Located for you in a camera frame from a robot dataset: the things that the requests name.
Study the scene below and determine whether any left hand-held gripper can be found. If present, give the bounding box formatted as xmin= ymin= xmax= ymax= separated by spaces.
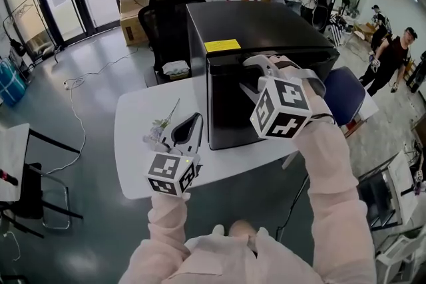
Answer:
xmin=143 ymin=112 xmax=205 ymax=198

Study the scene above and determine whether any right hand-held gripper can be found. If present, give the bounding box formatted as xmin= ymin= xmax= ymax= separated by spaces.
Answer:
xmin=238 ymin=55 xmax=327 ymax=141

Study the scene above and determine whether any black mini fridge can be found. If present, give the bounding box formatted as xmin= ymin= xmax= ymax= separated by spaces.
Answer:
xmin=185 ymin=0 xmax=340 ymax=151

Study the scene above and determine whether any person's left forearm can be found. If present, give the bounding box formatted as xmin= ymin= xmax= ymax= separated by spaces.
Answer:
xmin=146 ymin=191 xmax=192 ymax=245

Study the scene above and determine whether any person's right forearm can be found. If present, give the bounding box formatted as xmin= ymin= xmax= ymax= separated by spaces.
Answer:
xmin=292 ymin=98 xmax=361 ymax=200

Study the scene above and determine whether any person's right hand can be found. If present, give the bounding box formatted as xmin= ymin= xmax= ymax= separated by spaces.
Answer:
xmin=267 ymin=55 xmax=302 ymax=72

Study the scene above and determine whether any purple flower bunch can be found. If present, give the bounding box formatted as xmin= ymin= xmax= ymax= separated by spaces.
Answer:
xmin=142 ymin=98 xmax=181 ymax=144

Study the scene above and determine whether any white tissue packet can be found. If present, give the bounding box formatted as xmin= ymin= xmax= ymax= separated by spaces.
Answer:
xmin=162 ymin=59 xmax=191 ymax=80

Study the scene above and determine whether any plastic wrapped bin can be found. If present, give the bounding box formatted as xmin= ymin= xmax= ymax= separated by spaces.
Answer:
xmin=271 ymin=0 xmax=302 ymax=16

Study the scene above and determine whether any blue chair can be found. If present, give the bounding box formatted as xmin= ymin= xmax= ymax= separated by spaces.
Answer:
xmin=323 ymin=66 xmax=367 ymax=127

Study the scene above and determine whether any black white striped bag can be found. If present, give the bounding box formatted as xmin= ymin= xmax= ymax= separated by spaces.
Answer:
xmin=327 ymin=15 xmax=345 ymax=47

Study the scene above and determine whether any black mesh office chair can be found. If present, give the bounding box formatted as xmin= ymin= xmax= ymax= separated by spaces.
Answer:
xmin=138 ymin=0 xmax=207 ymax=86

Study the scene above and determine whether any wooden low table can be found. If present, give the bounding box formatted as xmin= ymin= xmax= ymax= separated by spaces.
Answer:
xmin=342 ymin=94 xmax=380 ymax=137

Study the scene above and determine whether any large cardboard box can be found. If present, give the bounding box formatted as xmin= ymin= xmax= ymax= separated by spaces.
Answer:
xmin=118 ymin=0 xmax=150 ymax=47

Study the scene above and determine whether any small black standing fan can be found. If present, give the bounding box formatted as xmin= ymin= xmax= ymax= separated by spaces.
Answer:
xmin=341 ymin=0 xmax=359 ymax=16

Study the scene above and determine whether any person's pink clothing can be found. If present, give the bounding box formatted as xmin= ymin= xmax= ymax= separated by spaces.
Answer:
xmin=118 ymin=192 xmax=379 ymax=284

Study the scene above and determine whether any black folding chair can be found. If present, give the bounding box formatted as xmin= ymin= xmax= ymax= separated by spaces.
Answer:
xmin=15 ymin=162 xmax=84 ymax=230

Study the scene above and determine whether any white black-legged side table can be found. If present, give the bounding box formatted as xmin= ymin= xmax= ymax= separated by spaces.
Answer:
xmin=0 ymin=122 xmax=84 ymax=220

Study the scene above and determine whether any white black-framed desk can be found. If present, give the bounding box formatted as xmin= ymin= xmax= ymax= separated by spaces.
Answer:
xmin=357 ymin=151 xmax=423 ymax=230

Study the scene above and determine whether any cola bottle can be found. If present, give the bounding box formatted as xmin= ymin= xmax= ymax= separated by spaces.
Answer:
xmin=0 ymin=168 xmax=19 ymax=186

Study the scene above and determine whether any blue wrapped bundle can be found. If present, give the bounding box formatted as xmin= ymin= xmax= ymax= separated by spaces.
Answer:
xmin=0 ymin=58 xmax=27 ymax=107

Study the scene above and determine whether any black clothes rack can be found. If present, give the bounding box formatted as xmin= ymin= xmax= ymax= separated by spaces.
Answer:
xmin=2 ymin=0 xmax=64 ymax=61

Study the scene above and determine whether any white office chair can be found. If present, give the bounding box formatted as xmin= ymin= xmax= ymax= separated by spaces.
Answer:
xmin=375 ymin=232 xmax=426 ymax=284

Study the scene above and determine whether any white floor cable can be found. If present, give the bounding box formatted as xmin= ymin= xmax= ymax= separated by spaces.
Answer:
xmin=45 ymin=46 xmax=140 ymax=176

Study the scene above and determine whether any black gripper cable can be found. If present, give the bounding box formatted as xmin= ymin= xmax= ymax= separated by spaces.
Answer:
xmin=276 ymin=172 xmax=310 ymax=240

